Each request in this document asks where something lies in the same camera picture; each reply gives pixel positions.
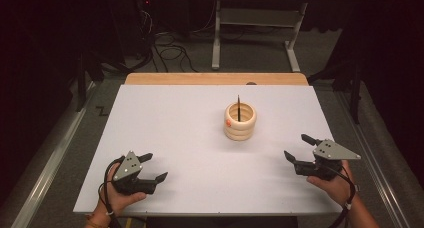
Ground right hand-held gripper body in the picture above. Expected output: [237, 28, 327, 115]
[293, 139, 362, 182]

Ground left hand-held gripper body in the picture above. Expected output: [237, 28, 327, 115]
[110, 150, 158, 196]

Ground cream ribbed pen holder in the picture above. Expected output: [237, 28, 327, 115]
[223, 102, 258, 142]

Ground person's left hand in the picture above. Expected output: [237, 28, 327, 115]
[96, 162, 148, 220]

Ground person's right hand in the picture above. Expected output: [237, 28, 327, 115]
[306, 159, 360, 208]

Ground white table board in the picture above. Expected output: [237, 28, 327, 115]
[72, 84, 343, 217]

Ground black metal stand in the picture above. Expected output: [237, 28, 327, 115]
[75, 51, 102, 113]
[308, 54, 365, 125]

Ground wooden table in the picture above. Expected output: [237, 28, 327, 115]
[124, 72, 309, 87]

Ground dark device with red light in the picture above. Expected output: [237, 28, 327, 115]
[134, 0, 155, 57]

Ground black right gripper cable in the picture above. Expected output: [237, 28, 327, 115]
[328, 164, 358, 228]

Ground aluminium floor rail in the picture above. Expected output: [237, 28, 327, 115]
[9, 81, 98, 228]
[335, 91, 412, 228]

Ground orange bracelet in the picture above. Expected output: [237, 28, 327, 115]
[85, 215, 105, 228]

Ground black floor cables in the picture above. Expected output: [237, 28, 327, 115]
[151, 31, 200, 74]

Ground white metal desk frame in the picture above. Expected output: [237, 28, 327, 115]
[211, 0, 354, 73]

